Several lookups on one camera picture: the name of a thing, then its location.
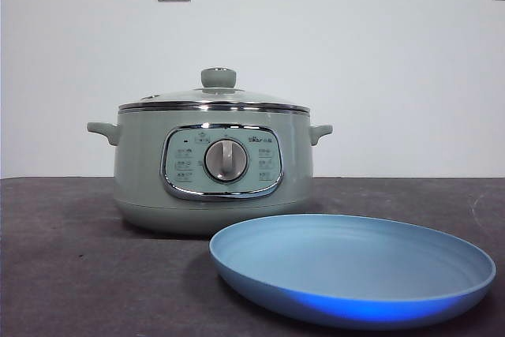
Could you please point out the blue round plate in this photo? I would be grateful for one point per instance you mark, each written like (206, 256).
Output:
(347, 258)

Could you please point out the glass lid with green knob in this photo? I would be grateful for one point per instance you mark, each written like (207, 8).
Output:
(218, 77)

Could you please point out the green electric steamer pot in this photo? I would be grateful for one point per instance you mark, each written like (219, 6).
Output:
(142, 179)

